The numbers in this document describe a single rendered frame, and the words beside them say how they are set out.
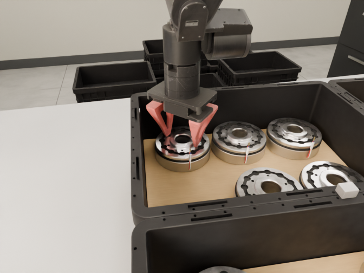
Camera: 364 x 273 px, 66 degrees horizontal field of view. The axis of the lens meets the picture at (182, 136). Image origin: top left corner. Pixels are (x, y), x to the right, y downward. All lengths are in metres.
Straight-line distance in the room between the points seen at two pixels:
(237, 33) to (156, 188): 0.27
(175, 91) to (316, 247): 0.29
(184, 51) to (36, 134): 0.62
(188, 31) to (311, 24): 3.82
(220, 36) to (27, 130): 0.69
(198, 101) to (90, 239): 0.34
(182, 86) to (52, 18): 3.02
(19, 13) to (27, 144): 2.66
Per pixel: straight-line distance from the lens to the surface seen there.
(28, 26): 3.48
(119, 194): 0.66
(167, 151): 0.50
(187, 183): 0.49
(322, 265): 0.43
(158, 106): 0.49
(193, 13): 0.37
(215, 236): 0.33
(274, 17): 3.87
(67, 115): 0.99
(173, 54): 0.42
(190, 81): 0.44
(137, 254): 0.29
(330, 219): 0.38
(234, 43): 0.44
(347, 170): 0.54
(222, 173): 0.51
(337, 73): 2.21
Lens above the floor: 1.17
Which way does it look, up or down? 35 degrees down
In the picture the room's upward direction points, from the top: straight up
